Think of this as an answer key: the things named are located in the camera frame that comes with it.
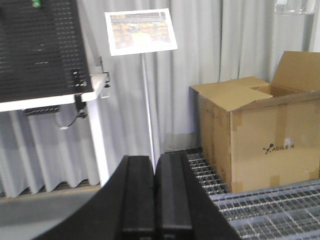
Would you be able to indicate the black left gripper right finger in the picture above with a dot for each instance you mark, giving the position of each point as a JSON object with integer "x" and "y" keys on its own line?
{"x": 183, "y": 209}

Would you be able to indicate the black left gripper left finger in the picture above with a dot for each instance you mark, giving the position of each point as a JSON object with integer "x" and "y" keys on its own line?
{"x": 123, "y": 209}

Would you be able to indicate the brown cardboard box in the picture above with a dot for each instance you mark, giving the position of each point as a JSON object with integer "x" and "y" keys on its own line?
{"x": 259, "y": 134}

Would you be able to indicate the metal grate platform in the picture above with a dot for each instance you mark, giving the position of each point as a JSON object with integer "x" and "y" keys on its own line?
{"x": 286, "y": 212}

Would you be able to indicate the white standing desk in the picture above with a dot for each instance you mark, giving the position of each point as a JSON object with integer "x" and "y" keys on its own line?
{"x": 98, "y": 81}

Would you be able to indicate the black pegboard panel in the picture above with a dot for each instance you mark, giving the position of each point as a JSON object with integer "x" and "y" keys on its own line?
{"x": 40, "y": 49}

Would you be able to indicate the sign stand with poster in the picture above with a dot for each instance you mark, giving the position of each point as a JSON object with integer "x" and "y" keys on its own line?
{"x": 139, "y": 32}

